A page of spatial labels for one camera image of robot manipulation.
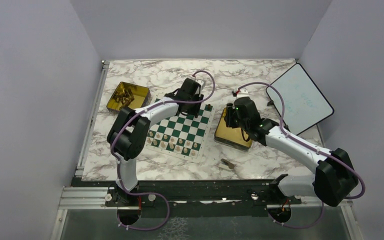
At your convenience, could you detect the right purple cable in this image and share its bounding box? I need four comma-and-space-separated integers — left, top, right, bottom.
236, 82, 367, 230

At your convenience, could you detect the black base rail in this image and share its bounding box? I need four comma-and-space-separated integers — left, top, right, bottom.
71, 177, 302, 220

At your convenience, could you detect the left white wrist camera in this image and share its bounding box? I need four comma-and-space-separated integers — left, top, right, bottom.
195, 79, 206, 90

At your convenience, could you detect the light wooden chess pieces row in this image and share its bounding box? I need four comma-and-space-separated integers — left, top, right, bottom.
145, 130, 203, 159

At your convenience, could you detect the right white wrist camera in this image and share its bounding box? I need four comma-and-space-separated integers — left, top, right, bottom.
232, 88, 250, 99

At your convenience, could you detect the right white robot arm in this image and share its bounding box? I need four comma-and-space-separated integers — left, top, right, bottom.
224, 97, 359, 207

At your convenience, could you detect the empty gold tin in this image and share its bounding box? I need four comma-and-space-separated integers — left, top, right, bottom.
213, 108, 253, 152

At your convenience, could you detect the aluminium frame rail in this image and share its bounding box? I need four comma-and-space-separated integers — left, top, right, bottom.
50, 60, 138, 240

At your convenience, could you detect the gold tin with dark pieces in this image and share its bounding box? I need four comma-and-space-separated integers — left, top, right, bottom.
106, 81, 152, 114

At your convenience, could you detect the small wooden piece on table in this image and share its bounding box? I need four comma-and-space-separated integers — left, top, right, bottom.
219, 158, 235, 171

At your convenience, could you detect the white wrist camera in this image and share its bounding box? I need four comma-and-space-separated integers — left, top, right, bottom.
195, 79, 206, 90
232, 88, 250, 99

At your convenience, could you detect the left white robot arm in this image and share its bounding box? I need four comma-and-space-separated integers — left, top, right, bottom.
107, 78, 205, 206

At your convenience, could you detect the white tablet whiteboard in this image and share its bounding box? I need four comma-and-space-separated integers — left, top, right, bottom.
266, 63, 335, 135

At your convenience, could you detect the green and white chessboard mat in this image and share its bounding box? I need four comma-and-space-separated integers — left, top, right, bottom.
144, 103, 215, 163

